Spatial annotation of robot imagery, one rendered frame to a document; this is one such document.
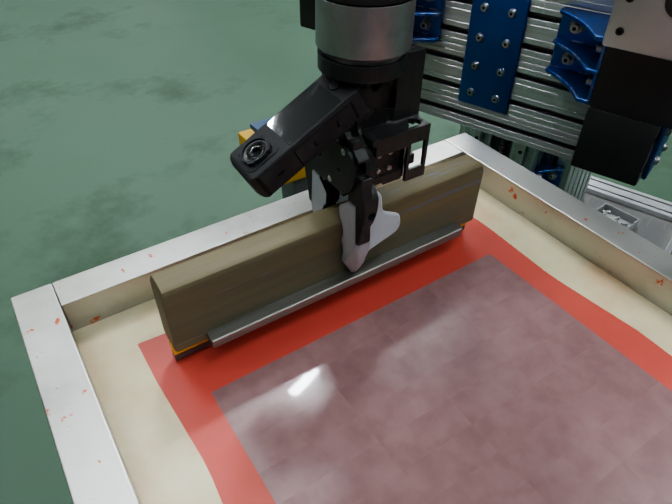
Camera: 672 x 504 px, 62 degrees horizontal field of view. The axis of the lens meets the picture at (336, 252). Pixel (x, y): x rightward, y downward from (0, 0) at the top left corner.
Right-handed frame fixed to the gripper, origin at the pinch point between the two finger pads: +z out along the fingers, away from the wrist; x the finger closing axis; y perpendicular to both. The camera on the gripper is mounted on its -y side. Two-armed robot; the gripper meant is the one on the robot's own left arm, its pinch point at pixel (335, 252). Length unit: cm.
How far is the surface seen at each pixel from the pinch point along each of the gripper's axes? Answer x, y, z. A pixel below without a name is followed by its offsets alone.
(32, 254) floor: 157, -29, 102
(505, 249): -5.4, 19.7, 4.7
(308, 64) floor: 252, 148, 101
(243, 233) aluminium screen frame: 9.4, -5.8, 1.6
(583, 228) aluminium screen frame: -10.0, 26.0, 1.2
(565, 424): -24.3, 7.2, 4.7
